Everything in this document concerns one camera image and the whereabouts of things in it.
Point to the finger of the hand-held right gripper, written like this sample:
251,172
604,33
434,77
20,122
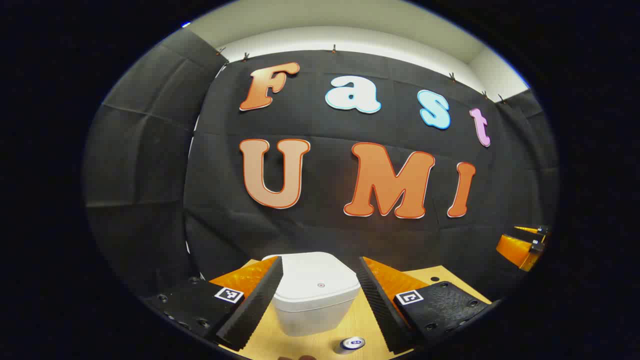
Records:
515,250
537,230

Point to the blue silver pop can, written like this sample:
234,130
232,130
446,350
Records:
350,345

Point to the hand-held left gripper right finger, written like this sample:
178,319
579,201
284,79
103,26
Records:
380,310

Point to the white desktop garbage bin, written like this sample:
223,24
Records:
312,295

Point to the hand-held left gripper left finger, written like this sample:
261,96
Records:
250,312

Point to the wooden desktop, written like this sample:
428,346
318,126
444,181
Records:
300,347

